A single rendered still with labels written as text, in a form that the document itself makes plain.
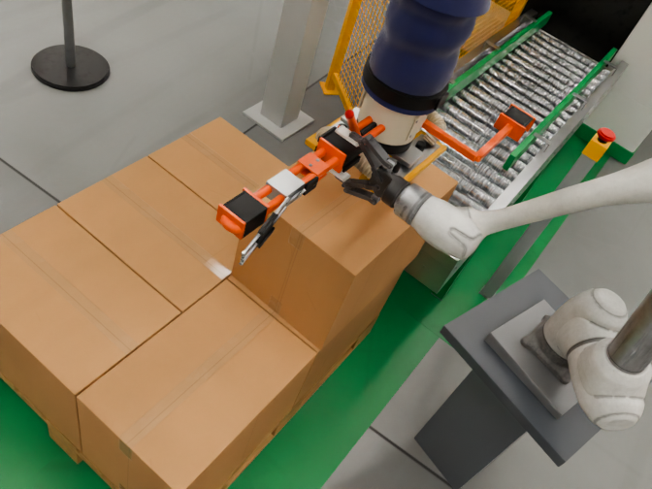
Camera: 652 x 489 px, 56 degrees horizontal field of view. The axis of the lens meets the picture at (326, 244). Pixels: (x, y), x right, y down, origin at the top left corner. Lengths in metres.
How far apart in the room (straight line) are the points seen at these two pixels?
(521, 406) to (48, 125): 2.56
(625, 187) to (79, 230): 1.63
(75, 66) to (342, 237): 2.33
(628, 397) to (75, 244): 1.68
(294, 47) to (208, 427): 2.06
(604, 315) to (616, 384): 0.21
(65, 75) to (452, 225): 2.67
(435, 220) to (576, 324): 0.61
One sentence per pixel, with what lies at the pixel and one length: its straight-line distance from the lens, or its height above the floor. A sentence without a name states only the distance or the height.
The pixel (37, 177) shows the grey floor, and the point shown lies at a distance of 3.15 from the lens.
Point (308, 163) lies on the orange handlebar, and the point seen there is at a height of 1.25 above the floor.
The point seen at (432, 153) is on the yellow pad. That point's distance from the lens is 1.86.
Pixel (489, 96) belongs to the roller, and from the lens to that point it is 3.42.
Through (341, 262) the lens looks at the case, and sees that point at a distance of 1.70.
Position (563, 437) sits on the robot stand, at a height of 0.75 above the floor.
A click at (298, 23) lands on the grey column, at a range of 3.22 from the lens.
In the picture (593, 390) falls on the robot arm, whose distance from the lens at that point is 1.77.
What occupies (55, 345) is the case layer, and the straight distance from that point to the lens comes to 1.95.
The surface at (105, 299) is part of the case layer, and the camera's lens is 2.03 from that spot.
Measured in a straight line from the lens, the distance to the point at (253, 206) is 1.33.
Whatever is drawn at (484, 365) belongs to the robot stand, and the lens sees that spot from 1.93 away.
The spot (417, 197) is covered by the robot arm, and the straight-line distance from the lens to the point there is 1.46.
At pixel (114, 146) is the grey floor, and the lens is 3.31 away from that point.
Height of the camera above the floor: 2.21
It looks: 47 degrees down
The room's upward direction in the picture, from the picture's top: 21 degrees clockwise
